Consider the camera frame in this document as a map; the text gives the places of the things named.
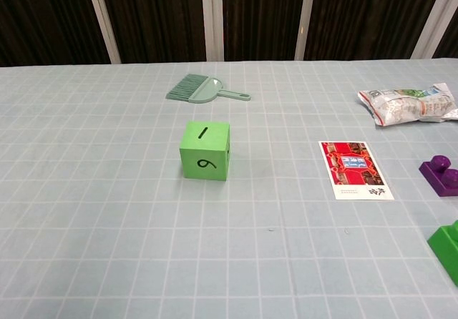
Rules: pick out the green numbered foam cube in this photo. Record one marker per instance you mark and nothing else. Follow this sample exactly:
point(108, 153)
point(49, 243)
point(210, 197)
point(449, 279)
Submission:
point(204, 151)

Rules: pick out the teal hand brush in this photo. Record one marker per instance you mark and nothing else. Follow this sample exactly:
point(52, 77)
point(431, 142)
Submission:
point(200, 89)

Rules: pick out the light green checkered tablecloth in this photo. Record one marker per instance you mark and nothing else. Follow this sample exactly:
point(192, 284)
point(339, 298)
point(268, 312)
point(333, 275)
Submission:
point(143, 226)

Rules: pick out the red and white picture card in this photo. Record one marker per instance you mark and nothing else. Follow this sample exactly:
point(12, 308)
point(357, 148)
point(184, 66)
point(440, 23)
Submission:
point(352, 169)

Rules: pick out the crumpled white snack bag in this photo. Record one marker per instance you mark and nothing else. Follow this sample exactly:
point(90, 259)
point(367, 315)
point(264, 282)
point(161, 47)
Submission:
point(404, 108)

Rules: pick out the purple building block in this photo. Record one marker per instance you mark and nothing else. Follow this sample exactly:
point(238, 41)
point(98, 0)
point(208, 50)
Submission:
point(442, 177)

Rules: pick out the green building block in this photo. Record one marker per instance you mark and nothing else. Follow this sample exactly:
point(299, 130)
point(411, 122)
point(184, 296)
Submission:
point(447, 249)

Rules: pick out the white frame post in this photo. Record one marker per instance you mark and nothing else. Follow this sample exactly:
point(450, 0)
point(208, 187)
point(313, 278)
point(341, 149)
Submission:
point(212, 18)
point(102, 18)
point(434, 18)
point(304, 18)

